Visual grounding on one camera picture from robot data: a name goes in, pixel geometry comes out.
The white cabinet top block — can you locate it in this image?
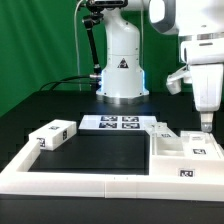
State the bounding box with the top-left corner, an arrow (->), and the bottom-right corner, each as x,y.
29,119 -> 77,151

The white cable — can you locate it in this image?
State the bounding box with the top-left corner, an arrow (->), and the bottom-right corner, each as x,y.
73,0 -> 87,92

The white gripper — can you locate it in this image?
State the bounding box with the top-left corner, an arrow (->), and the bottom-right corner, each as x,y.
180,41 -> 224,132

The black cable bundle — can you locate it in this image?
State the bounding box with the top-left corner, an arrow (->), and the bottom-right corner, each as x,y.
39,75 -> 101,92

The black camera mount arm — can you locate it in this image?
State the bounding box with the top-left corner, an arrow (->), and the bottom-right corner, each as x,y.
82,13 -> 102,91

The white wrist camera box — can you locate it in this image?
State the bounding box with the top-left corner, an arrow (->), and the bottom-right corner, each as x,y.
166,66 -> 192,95

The white cabinet door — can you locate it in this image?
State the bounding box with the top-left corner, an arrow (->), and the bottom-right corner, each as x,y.
180,131 -> 224,161
144,122 -> 176,138

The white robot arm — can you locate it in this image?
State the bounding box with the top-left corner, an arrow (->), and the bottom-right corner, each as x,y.
86,0 -> 224,132

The white cabinet body box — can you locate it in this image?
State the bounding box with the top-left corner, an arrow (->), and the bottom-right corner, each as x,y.
149,134 -> 224,178

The white U-shaped fence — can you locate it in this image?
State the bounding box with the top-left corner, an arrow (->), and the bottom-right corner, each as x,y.
0,141 -> 224,202

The white marker base plate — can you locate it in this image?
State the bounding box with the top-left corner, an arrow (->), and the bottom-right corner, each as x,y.
79,115 -> 157,131

